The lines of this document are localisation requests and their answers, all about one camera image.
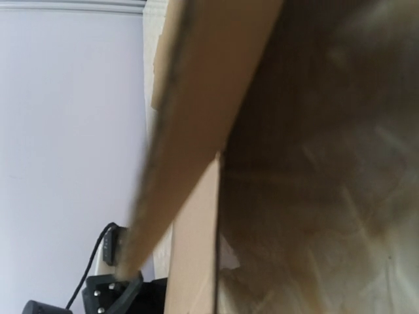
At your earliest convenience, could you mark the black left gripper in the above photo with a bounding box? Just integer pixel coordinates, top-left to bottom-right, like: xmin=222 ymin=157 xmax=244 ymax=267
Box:
xmin=82 ymin=271 xmax=143 ymax=314

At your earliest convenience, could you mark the brown cardboard box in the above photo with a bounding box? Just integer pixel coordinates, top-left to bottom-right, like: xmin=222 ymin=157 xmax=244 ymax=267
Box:
xmin=115 ymin=1 xmax=418 ymax=313

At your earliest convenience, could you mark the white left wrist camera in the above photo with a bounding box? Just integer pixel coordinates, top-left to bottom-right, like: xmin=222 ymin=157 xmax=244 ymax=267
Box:
xmin=94 ymin=225 xmax=127 ymax=275

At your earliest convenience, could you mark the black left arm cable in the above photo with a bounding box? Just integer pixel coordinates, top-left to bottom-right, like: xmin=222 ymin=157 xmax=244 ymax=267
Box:
xmin=65 ymin=222 xmax=118 ymax=310

